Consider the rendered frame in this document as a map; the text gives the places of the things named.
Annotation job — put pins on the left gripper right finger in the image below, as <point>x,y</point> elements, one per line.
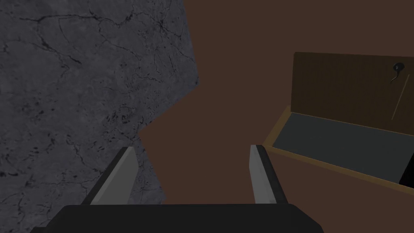
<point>263,178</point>

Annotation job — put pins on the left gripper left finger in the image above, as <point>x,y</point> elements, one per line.
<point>114,181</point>

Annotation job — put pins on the brown door leaf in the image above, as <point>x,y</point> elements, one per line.
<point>349,87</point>

